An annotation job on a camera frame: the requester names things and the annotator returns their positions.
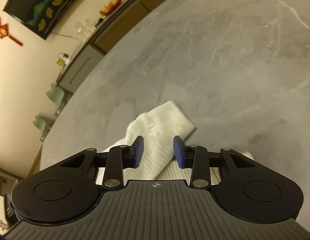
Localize green plastic child chair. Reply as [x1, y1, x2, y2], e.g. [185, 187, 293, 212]
[46, 83, 73, 117]
[33, 115, 55, 142]

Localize red knot wall decoration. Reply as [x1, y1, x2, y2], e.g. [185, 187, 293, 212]
[0, 17, 23, 47]

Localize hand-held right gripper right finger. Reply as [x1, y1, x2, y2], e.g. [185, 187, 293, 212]
[173, 135, 256, 190]

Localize grey TV cabinet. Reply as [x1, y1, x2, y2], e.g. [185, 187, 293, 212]
[55, 0, 195, 94]

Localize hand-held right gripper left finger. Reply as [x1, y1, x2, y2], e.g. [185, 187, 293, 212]
[60, 135, 145, 190]

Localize white pants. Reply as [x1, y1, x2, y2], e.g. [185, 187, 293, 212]
[98, 100, 255, 186]

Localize red fruit bowl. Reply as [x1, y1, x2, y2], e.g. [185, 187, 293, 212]
[99, 0, 123, 17]

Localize wall TV with patterned cover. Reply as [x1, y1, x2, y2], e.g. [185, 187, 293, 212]
[3, 0, 96, 40]

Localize set of clear glasses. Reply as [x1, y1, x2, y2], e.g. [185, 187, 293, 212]
[74, 19, 93, 42]

